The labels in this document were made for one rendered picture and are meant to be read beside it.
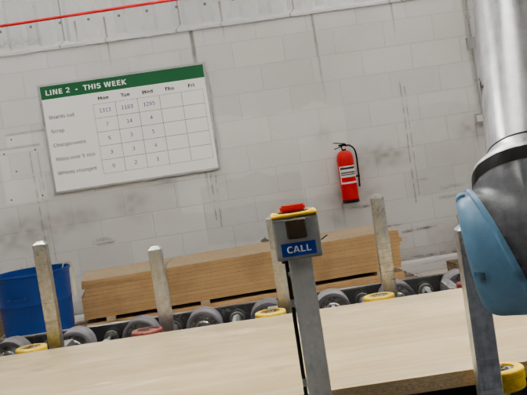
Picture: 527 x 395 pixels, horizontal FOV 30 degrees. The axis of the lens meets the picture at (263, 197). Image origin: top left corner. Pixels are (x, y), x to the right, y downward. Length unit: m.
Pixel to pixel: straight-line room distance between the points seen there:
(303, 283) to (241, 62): 7.16
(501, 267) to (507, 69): 0.20
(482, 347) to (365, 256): 5.93
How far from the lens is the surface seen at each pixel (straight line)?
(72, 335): 3.08
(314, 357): 1.52
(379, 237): 2.60
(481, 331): 1.55
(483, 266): 0.85
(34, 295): 6.89
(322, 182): 8.66
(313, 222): 1.47
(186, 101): 8.54
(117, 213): 8.57
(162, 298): 2.62
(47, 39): 8.66
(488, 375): 1.56
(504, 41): 0.97
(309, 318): 1.51
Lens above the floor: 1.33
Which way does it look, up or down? 3 degrees down
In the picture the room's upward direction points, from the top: 9 degrees counter-clockwise
